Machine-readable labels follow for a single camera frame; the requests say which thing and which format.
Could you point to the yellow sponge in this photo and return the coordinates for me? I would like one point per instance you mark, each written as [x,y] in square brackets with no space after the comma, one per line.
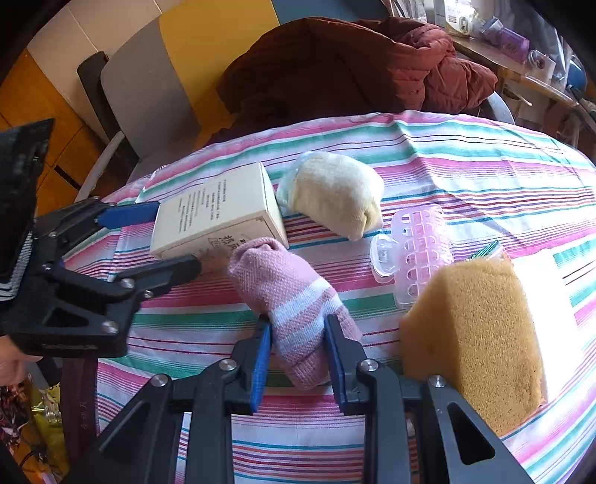
[470,335]

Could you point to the cream sock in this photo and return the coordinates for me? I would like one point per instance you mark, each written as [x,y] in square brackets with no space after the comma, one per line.
[335,195]

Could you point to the wooden cabinet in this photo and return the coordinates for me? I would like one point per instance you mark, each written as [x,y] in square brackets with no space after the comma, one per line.
[28,97]

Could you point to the grey yellow blue chair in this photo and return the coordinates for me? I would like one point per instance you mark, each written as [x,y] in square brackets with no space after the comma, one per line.
[153,83]

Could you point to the small white appliance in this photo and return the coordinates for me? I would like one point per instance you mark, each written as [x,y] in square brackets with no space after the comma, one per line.
[458,18]

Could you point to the small green box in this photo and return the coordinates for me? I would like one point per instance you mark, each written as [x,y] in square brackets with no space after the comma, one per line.
[484,252]

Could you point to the beige cardboard box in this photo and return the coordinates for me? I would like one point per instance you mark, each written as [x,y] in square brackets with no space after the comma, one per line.
[214,209]

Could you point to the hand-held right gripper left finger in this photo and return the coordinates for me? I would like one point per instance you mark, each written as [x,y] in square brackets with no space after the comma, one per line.
[260,367]

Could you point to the blue container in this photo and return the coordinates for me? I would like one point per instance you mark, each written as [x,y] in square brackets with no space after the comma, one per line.
[576,74]

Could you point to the white packet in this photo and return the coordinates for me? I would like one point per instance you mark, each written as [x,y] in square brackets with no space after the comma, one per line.
[554,316]

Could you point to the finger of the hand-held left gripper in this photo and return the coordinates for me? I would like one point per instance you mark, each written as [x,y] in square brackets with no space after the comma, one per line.
[167,272]
[130,214]

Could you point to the person's left hand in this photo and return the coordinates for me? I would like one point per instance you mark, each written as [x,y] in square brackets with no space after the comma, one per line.
[11,365]

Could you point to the cluttered wooden side desk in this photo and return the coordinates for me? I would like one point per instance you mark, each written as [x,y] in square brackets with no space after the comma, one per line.
[512,65]

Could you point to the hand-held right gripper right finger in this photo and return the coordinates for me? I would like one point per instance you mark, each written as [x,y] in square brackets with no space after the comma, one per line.
[336,367]

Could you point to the dark red quilted jacket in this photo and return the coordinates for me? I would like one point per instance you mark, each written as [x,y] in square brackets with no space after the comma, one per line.
[349,70]

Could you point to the purple storage box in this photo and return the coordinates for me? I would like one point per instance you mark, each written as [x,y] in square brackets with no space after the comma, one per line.
[510,39]

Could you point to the striped tablecloth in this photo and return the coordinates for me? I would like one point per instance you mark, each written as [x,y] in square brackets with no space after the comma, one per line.
[465,177]

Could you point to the pink striped sock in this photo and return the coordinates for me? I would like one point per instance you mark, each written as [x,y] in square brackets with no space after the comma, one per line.
[288,298]

